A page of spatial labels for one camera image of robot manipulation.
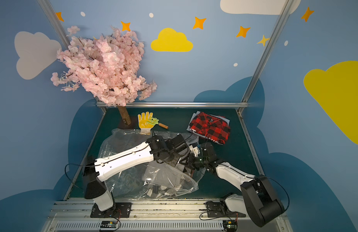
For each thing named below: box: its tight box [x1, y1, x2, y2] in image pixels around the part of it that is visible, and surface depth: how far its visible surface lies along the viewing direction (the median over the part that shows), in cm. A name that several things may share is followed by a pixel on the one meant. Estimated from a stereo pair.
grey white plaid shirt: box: [142, 161, 194, 198], surface depth 78 cm
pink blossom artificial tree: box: [50, 25, 158, 126], surface depth 70 cm
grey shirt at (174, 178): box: [157, 161, 199, 191], surface depth 76 cm
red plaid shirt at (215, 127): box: [189, 111, 231, 145], surface depth 101 cm
